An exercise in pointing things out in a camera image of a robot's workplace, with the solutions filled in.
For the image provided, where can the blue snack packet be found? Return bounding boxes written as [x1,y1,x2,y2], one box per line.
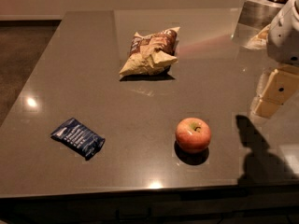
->
[50,118,106,161]

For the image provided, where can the brown chip bag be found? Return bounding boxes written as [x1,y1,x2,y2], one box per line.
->
[119,27,179,77]

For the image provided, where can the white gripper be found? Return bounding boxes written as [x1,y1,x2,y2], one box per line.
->
[250,0,299,119]

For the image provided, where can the red apple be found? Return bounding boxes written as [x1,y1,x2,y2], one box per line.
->
[175,118,211,154]

